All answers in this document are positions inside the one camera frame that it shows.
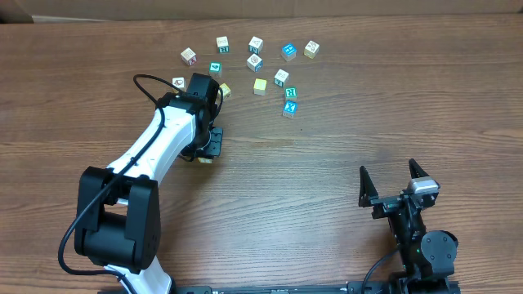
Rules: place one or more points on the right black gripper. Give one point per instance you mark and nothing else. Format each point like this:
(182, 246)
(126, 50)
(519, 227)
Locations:
(386, 205)

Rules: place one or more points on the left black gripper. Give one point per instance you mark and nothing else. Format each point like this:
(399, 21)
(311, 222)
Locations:
(215, 144)

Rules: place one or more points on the plain wooden block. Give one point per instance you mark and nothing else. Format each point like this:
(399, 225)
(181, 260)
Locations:
(205, 160)

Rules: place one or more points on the blue X block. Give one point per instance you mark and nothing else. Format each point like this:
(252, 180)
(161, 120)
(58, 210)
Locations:
(289, 109)

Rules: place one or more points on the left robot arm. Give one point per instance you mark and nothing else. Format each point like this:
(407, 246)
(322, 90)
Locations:
(118, 224)

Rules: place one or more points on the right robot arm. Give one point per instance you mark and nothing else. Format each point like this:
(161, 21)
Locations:
(427, 257)

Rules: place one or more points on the yellow top tilted block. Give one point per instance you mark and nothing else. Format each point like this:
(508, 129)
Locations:
(226, 91)

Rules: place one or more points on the wooden block animal picture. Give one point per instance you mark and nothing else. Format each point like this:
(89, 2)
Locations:
(179, 83)

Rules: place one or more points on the green 4 block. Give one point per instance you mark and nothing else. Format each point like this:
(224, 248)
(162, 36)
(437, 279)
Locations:
(215, 69)

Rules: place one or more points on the green R block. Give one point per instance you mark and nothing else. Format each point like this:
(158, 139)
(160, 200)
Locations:
(290, 93)

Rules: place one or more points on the wooden block blue D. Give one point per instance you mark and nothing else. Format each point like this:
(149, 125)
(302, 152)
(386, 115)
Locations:
(254, 62)

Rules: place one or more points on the wooden block red side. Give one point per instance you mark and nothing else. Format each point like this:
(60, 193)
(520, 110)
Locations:
(189, 56)

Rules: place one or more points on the wooden block green side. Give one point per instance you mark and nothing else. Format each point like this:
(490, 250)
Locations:
(281, 78)

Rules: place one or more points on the wooden block green E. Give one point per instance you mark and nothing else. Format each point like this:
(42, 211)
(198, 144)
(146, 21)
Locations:
(223, 44)

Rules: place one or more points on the wooden block teal side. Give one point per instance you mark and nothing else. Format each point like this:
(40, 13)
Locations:
(255, 45)

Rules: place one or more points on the blue H block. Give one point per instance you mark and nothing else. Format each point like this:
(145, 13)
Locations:
(289, 52)

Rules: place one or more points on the wooden block yellow side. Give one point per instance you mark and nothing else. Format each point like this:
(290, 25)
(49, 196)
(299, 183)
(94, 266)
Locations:
(311, 49)

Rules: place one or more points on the cardboard backdrop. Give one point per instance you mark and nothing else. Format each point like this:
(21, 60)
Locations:
(28, 11)

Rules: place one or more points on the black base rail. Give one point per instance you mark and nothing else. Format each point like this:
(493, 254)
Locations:
(350, 288)

